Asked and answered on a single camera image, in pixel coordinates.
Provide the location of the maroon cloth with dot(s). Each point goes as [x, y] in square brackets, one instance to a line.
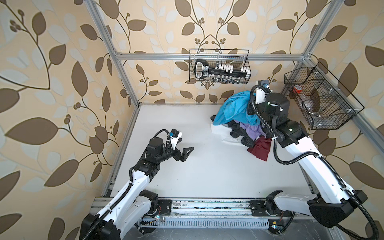
[261, 148]

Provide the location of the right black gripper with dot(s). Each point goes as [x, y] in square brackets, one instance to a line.
[250, 108]

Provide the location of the red capped clear bottle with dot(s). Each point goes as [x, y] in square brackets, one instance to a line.
[297, 91]

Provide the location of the black socket tool set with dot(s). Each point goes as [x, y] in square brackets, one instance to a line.
[203, 70]

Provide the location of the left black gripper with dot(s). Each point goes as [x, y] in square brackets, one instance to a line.
[184, 155]

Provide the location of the aluminium frame left post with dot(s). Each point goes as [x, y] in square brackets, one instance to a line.
[94, 13]

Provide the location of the right black wire basket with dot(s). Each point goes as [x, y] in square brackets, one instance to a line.
[331, 102]

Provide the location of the dark grey cloth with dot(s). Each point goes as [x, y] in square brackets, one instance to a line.
[237, 131]

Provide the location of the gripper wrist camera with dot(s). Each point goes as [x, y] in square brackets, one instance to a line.
[175, 134]
[265, 84]

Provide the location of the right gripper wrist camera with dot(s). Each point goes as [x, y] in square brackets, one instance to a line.
[265, 84]

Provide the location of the teal cloth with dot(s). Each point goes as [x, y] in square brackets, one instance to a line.
[235, 109]

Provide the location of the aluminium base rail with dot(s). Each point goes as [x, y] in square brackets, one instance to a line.
[214, 214]

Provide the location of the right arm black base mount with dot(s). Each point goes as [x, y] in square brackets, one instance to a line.
[264, 208]

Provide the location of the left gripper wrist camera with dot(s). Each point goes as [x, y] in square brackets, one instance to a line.
[175, 134]

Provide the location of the aluminium frame right post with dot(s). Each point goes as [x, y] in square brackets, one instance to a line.
[330, 13]

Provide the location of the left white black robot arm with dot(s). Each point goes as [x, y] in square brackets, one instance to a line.
[133, 201]

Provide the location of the white cloth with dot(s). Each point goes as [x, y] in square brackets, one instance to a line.
[223, 132]

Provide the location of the aluminium frame post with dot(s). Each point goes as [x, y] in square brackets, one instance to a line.
[94, 13]
[330, 13]

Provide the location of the lavender purple cloth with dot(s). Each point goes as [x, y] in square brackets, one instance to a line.
[253, 131]

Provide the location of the back black wire basket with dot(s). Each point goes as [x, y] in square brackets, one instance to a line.
[235, 57]

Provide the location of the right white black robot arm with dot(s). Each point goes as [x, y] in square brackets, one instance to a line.
[336, 200]

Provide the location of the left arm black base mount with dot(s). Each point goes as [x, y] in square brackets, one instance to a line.
[160, 208]

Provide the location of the black wire basket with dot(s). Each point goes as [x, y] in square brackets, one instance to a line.
[331, 102]
[235, 57]

